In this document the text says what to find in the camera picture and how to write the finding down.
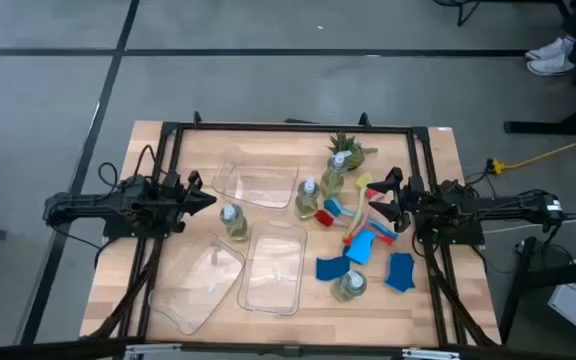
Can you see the potted succulent plant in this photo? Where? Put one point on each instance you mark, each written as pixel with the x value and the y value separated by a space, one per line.
pixel 345 147

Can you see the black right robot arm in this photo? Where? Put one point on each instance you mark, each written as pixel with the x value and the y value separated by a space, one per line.
pixel 508 207

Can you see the red and white dish brush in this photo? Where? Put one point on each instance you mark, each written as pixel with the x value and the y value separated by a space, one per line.
pixel 324 218
pixel 374 194

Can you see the black aluminium table frame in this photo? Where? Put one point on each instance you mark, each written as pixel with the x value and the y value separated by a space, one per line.
pixel 268 127

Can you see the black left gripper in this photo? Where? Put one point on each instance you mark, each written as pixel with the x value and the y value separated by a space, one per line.
pixel 175 200

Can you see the black metal stand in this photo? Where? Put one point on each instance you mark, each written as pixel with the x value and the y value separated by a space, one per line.
pixel 518 280

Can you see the black crossbar with silver brackets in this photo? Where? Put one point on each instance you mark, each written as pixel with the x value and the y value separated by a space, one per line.
pixel 68 349

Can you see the person's white shoe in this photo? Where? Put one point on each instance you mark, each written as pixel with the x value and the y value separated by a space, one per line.
pixel 553 66
pixel 550 48

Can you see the black desk foot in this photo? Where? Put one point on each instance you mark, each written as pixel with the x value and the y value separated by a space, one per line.
pixel 543 127

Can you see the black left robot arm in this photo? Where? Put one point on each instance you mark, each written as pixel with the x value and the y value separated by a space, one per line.
pixel 93 205

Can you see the clear soap pump bottle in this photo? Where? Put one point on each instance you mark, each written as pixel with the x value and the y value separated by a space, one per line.
pixel 332 185
pixel 235 227
pixel 345 290
pixel 307 202

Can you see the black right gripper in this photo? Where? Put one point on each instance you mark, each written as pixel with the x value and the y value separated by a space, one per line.
pixel 415 200

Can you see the blue dish brush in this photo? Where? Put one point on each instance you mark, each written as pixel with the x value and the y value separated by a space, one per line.
pixel 335 207

